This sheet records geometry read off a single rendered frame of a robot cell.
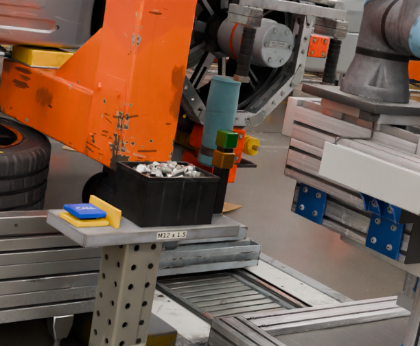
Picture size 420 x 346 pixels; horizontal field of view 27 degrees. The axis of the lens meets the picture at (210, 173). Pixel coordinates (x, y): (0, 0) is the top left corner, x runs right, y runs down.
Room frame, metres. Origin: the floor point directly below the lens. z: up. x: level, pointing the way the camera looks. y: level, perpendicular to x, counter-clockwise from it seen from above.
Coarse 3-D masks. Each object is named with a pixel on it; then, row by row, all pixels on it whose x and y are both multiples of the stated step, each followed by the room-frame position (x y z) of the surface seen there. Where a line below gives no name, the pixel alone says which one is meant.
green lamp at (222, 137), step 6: (222, 132) 2.02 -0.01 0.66; (228, 132) 2.02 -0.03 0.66; (234, 132) 2.03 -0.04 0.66; (216, 138) 2.04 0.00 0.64; (222, 138) 2.02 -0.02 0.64; (228, 138) 2.02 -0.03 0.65; (234, 138) 2.03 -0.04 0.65; (216, 144) 2.04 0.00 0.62; (222, 144) 2.02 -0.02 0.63; (228, 144) 2.02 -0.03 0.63; (234, 144) 2.03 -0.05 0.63
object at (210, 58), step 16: (224, 0) 2.68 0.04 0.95; (208, 16) 2.66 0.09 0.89; (224, 16) 2.74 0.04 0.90; (272, 16) 2.87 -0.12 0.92; (192, 48) 2.62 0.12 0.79; (208, 48) 2.67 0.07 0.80; (208, 64) 2.67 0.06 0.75; (224, 64) 2.71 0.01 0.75; (192, 80) 2.64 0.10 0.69; (256, 80) 2.81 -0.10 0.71; (240, 96) 2.79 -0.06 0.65; (256, 96) 2.79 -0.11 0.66
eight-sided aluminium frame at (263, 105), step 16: (304, 16) 2.77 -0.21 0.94; (304, 32) 2.77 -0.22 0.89; (304, 48) 2.78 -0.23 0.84; (288, 64) 2.80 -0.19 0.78; (304, 64) 2.79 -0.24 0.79; (272, 80) 2.79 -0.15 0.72; (288, 80) 2.75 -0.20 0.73; (192, 96) 2.51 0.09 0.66; (272, 96) 2.72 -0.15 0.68; (192, 112) 2.53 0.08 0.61; (240, 112) 2.69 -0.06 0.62; (256, 112) 2.69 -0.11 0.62
